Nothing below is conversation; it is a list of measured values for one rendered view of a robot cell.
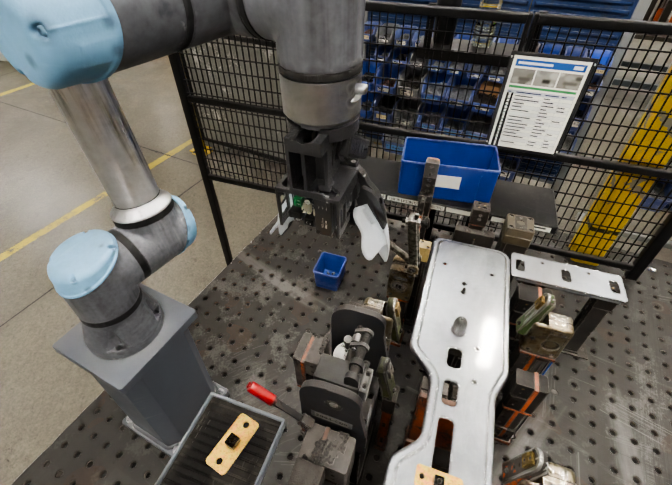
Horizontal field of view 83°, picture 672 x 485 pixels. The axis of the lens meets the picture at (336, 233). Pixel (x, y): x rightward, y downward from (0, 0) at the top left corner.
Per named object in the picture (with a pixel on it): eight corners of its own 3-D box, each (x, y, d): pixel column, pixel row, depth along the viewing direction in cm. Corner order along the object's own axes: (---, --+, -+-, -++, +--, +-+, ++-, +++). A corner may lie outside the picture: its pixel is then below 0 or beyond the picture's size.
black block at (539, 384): (516, 453, 100) (560, 404, 80) (474, 439, 102) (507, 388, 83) (516, 423, 105) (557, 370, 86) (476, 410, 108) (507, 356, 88)
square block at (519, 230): (500, 309, 134) (536, 233, 110) (476, 303, 136) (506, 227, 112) (500, 292, 139) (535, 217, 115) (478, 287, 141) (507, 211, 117)
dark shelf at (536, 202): (555, 235, 118) (559, 228, 116) (290, 181, 140) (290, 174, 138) (551, 195, 133) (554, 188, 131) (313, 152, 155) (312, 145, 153)
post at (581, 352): (587, 360, 119) (636, 303, 100) (549, 349, 122) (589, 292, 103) (584, 343, 124) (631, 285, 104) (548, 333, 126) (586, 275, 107)
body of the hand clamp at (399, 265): (399, 347, 123) (415, 274, 99) (379, 341, 124) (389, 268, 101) (403, 332, 127) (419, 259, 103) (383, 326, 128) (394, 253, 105)
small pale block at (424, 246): (412, 326, 128) (430, 250, 104) (402, 324, 129) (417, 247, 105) (414, 318, 131) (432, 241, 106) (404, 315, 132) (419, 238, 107)
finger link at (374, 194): (362, 237, 47) (322, 182, 44) (366, 227, 48) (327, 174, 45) (394, 227, 44) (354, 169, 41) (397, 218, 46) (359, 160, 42)
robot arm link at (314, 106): (299, 49, 37) (379, 58, 35) (302, 94, 41) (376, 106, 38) (263, 77, 32) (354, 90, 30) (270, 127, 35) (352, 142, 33)
